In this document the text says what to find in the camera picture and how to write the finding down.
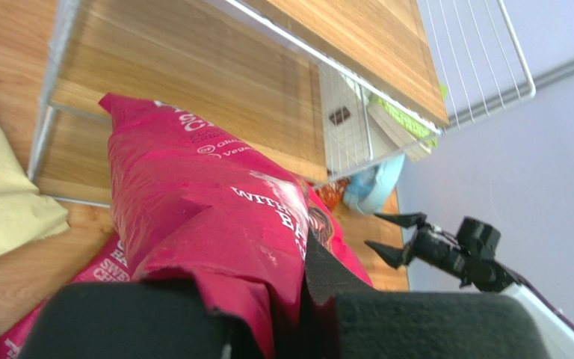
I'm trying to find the pink real chips bag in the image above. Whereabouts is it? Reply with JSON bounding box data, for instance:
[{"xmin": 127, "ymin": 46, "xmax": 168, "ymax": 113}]
[
  {"xmin": 0, "ymin": 233, "xmax": 131, "ymax": 358},
  {"xmin": 99, "ymin": 93, "xmax": 370, "ymax": 358}
]

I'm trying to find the white wire wooden shelf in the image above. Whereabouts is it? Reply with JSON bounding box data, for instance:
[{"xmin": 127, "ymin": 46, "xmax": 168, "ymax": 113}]
[{"xmin": 27, "ymin": 1, "xmax": 537, "ymax": 206}]

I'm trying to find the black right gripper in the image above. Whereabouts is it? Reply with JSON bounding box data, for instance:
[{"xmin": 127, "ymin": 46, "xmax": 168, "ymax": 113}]
[{"xmin": 365, "ymin": 212, "xmax": 501, "ymax": 286}]

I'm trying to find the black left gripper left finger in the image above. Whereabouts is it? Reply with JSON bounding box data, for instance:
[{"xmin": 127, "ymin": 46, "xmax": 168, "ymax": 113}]
[{"xmin": 18, "ymin": 278, "xmax": 268, "ymax": 359}]

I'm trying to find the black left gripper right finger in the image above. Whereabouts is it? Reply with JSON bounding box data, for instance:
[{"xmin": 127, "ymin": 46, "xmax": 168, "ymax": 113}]
[{"xmin": 301, "ymin": 234, "xmax": 549, "ymax": 358}]

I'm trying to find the red Doritos bag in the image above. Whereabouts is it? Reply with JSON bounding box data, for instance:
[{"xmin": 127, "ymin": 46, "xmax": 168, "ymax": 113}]
[{"xmin": 315, "ymin": 178, "xmax": 351, "ymax": 212}]

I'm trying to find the green treehouse book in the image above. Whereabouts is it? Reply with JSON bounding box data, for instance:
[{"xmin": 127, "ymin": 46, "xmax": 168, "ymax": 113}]
[{"xmin": 367, "ymin": 93, "xmax": 438, "ymax": 162}]

